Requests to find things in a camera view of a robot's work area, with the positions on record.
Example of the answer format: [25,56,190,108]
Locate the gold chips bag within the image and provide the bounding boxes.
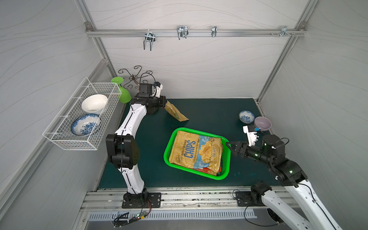
[164,101,189,122]

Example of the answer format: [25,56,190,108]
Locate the red white chips bag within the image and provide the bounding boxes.
[196,161,222,176]

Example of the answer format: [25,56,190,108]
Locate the yellow blue chips bag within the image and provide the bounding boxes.
[169,131,223,171]

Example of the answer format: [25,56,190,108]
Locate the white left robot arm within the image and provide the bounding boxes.
[105,96,167,202]

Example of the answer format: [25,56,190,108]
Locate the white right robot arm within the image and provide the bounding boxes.
[226,135,341,230]

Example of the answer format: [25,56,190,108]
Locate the green plastic basket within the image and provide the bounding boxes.
[163,127,231,180]

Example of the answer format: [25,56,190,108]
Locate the blue floral ceramic bowl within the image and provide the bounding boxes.
[239,110,255,124]

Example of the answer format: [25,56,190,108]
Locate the lilac ceramic bowl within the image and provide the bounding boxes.
[254,116,272,132]

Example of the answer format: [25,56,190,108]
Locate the green plastic goblet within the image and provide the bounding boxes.
[111,77,132,104]

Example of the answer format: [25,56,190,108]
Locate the brown metal scroll stand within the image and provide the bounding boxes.
[117,65,156,90]

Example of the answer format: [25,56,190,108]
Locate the white bowl in rack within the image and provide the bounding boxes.
[81,94,108,114]

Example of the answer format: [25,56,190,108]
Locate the metal double hook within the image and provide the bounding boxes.
[143,32,156,51]

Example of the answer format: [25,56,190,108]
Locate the metal loop hook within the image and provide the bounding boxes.
[176,25,189,40]

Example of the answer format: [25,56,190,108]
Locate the blue floral plate in rack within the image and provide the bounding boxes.
[71,114,100,136]

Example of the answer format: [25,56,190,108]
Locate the small metal hook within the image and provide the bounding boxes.
[211,26,217,38]

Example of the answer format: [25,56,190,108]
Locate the metal clamp hook right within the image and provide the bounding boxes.
[270,26,296,37]

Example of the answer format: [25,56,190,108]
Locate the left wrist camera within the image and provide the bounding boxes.
[152,81,163,98]

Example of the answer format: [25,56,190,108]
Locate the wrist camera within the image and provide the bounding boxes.
[243,125,260,147]
[152,81,163,98]

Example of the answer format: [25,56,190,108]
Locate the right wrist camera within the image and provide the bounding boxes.
[243,125,260,147]

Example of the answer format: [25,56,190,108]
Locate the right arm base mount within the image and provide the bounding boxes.
[233,190,264,207]

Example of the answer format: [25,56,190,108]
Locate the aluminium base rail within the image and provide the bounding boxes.
[80,186,269,220]

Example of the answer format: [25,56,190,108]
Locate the white wire wall basket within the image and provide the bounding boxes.
[43,78,121,150]

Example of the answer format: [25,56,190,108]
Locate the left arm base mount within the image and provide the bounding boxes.
[121,192,162,209]

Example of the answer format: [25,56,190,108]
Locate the aluminium top rail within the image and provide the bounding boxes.
[86,28,307,38]

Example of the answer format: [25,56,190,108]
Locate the aluminium corner frame post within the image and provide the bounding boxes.
[256,0,319,104]

